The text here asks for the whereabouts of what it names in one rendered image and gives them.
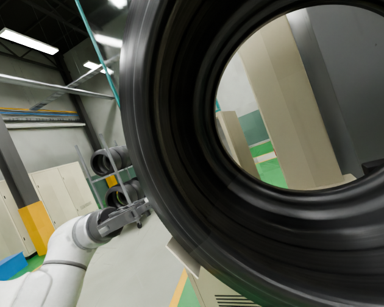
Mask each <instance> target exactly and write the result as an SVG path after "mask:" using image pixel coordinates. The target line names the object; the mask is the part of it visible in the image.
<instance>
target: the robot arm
mask: <svg viewBox="0 0 384 307"><path fill-rule="evenodd" d="M149 210H150V211H153V208H152V207H151V204H150V203H149V201H148V199H147V198H146V197H145V198H143V199H140V200H137V201H134V202H133V204H128V205H126V206H122V207H120V208H118V209H117V208H114V207H111V206H109V207H105V208H103V209H97V210H96V211H93V212H90V213H88V214H86V215H84V216H79V217H75V218H74V219H71V220H70V221H68V222H65V223H64V224H63V225H61V226H60V227H59V228H58V229H56V231H55V232H53V234H52V236H51V237H50V239H49V242H48V251H47V254H46V257H45V259H44V262H43V264H42V266H41V268H40V270H38V271H35V272H27V273H25V274H24V275H23V276H21V277H19V278H16V279H14V280H10V281H0V307H76V305H77V302H78V300H79V297H80V293H81V291H82V287H83V283H84V278H85V274H86V271H87V268H88V265H89V263H90V261H91V259H92V257H93V255H94V253H95V251H96V250H97V248H98V247H99V246H102V245H104V244H106V243H108V242H110V241H111V240H112V238H114V237H116V236H118V235H119V234H120V233H121V232H122V230H123V227H124V226H125V225H127V224H129V223H131V222H133V221H135V220H137V219H139V218H141V216H142V215H144V214H145V215H146V217H148V216H150V215H151V213H150V211H149Z"/></svg>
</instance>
